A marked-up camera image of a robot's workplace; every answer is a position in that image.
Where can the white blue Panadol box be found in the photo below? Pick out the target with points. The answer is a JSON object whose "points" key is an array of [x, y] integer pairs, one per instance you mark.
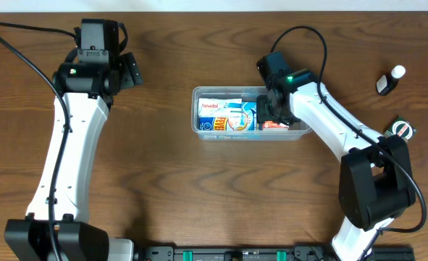
{"points": [[218, 107]]}

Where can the dark syrup bottle white cap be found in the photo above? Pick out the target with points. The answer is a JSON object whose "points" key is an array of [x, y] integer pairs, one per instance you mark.
{"points": [[388, 82]]}

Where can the green white round-logo box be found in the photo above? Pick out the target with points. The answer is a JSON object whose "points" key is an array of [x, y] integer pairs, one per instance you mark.
{"points": [[400, 127]]}

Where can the blue fever patch box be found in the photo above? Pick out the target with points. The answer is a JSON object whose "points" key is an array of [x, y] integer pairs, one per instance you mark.
{"points": [[245, 120]]}

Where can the red Panadol ActiFast box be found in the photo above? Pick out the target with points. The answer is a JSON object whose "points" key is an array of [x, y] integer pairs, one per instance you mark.
{"points": [[272, 126]]}

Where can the clear plastic container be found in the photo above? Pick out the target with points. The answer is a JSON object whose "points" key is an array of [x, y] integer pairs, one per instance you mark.
{"points": [[247, 94]]}

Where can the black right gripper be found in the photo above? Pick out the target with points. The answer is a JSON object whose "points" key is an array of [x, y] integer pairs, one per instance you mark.
{"points": [[263, 112]]}

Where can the black mounting rail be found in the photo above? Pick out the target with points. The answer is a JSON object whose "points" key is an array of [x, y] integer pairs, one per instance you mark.
{"points": [[295, 253]]}

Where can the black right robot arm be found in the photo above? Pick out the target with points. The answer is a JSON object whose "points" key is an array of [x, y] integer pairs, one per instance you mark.
{"points": [[376, 185]]}

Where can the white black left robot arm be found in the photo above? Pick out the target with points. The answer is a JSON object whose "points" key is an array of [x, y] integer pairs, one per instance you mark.
{"points": [[56, 224]]}

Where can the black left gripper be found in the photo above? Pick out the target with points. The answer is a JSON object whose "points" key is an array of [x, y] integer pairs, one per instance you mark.
{"points": [[113, 68]]}

